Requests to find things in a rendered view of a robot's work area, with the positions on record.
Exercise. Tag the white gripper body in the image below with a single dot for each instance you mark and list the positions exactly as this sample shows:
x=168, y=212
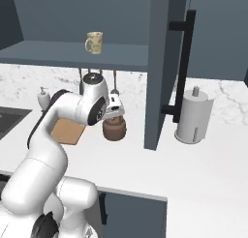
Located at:
x=113, y=113

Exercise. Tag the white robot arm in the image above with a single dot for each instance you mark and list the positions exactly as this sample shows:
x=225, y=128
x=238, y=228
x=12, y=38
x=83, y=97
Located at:
x=38, y=164

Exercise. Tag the tan wooden tray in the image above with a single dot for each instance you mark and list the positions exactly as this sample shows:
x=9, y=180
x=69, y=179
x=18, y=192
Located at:
x=66, y=132

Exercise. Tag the blue-grey open cabinet door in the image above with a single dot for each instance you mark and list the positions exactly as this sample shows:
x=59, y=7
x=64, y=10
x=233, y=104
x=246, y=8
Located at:
x=9, y=22
x=158, y=71

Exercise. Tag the cream patterned mug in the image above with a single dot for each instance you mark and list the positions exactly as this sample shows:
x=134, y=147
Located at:
x=95, y=42

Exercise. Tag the blue-grey base cabinet door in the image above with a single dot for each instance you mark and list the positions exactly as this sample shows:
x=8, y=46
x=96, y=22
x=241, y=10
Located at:
x=135, y=216

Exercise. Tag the hanging utensil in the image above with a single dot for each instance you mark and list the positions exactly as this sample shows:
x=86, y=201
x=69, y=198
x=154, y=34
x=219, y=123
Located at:
x=89, y=71
x=80, y=80

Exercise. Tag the white soap dispenser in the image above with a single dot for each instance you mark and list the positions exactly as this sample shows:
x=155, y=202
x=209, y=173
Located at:
x=43, y=99

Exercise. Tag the white paper towel roll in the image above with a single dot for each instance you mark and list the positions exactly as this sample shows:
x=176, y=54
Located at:
x=193, y=119

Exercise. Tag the dark sink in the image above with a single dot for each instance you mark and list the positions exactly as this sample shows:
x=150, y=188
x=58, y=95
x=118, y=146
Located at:
x=9, y=119

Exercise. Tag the blue-grey closed wall cabinet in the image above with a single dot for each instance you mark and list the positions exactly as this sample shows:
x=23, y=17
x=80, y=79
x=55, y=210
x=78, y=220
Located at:
x=219, y=32

